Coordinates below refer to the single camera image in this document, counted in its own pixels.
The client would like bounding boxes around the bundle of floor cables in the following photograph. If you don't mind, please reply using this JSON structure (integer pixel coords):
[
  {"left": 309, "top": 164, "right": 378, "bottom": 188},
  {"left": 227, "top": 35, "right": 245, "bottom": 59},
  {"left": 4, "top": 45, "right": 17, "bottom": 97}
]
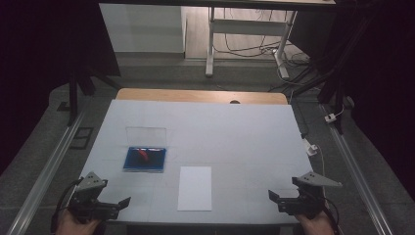
[{"left": 213, "top": 9, "right": 312, "bottom": 68}]

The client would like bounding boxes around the blue ink pad box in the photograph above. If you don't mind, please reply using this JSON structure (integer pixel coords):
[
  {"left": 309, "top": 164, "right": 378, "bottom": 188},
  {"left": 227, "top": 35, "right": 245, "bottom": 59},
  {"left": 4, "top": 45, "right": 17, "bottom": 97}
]
[{"left": 122, "top": 126, "right": 168, "bottom": 173}]

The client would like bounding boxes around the white desk frame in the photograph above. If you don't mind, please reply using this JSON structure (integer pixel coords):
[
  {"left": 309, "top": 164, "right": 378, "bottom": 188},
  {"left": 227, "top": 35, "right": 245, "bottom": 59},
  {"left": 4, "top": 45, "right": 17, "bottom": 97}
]
[{"left": 205, "top": 6, "right": 299, "bottom": 80}]

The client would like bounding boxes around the wooden table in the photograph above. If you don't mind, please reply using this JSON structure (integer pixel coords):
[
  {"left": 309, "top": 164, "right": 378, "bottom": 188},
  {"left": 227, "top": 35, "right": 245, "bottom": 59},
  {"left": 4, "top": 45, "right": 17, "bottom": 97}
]
[{"left": 115, "top": 87, "right": 289, "bottom": 106}]

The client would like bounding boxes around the white plug with cable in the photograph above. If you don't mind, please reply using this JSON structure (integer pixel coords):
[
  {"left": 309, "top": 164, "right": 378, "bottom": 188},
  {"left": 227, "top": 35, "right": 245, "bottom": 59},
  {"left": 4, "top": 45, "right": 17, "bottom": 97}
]
[{"left": 302, "top": 138, "right": 327, "bottom": 179}]

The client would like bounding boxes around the black metal stand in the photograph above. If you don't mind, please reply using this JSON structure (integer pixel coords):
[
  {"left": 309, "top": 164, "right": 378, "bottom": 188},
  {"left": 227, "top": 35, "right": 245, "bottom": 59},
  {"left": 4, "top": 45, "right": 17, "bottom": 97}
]
[
  {"left": 57, "top": 63, "right": 122, "bottom": 127},
  {"left": 268, "top": 13, "right": 370, "bottom": 135}
]

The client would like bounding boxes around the aluminium rail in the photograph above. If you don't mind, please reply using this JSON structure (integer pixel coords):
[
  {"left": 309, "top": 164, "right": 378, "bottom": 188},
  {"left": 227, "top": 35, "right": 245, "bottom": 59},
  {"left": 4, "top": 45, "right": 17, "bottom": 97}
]
[
  {"left": 319, "top": 103, "right": 396, "bottom": 235},
  {"left": 6, "top": 106, "right": 91, "bottom": 235}
]

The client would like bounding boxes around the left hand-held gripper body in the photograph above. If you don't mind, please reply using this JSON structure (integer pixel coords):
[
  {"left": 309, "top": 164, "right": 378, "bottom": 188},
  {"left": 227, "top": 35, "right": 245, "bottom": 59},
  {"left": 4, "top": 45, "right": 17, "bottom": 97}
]
[{"left": 67, "top": 171, "right": 120, "bottom": 225}]

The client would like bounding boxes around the person's right hand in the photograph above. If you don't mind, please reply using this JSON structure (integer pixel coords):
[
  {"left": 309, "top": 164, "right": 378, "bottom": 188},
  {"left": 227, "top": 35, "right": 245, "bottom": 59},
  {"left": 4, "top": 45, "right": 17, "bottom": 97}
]
[{"left": 295, "top": 211, "right": 336, "bottom": 235}]

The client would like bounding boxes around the white table cover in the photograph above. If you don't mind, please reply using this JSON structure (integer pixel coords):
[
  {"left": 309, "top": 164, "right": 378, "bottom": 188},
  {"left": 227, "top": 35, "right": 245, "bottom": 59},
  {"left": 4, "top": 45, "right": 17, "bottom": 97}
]
[{"left": 77, "top": 99, "right": 315, "bottom": 226}]

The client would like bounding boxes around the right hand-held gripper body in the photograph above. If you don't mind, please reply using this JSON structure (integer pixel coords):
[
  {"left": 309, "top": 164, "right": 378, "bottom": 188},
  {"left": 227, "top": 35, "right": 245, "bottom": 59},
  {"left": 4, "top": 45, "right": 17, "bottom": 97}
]
[{"left": 277, "top": 171, "right": 344, "bottom": 220}]

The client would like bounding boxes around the white paper sheet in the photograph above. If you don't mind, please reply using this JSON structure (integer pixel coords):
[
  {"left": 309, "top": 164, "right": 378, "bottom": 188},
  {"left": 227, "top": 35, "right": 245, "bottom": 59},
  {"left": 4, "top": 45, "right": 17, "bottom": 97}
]
[{"left": 176, "top": 165, "right": 213, "bottom": 212}]

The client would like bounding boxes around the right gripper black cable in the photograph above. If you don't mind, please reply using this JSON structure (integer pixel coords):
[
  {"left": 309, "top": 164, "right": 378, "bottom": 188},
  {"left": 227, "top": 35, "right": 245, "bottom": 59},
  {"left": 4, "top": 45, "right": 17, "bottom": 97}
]
[{"left": 321, "top": 195, "right": 341, "bottom": 231}]

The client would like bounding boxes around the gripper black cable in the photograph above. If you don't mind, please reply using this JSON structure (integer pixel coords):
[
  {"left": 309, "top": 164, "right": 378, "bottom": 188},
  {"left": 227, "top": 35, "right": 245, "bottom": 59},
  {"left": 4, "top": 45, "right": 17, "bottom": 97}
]
[
  {"left": 321, "top": 195, "right": 341, "bottom": 231},
  {"left": 50, "top": 177, "right": 84, "bottom": 233}
]

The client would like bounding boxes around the person's left hand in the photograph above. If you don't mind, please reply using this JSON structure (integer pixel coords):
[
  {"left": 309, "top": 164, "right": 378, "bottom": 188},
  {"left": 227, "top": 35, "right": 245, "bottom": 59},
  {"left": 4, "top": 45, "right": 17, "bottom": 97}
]
[{"left": 55, "top": 210, "right": 102, "bottom": 235}]

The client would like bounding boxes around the black floor frame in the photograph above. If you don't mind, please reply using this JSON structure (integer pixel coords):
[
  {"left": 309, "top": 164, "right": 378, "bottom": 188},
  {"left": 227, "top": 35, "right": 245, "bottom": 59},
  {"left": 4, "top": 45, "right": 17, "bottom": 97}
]
[{"left": 69, "top": 126, "right": 95, "bottom": 151}]

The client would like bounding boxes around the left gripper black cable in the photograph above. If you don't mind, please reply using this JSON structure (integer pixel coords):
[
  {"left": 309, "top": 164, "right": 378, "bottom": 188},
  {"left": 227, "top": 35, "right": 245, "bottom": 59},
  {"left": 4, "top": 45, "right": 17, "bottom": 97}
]
[{"left": 50, "top": 177, "right": 84, "bottom": 233}]

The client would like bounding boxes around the white cabinet panel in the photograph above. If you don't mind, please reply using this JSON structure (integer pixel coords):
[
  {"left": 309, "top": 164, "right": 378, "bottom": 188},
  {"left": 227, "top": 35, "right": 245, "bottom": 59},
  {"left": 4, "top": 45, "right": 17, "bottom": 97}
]
[{"left": 99, "top": 3, "right": 188, "bottom": 54}]

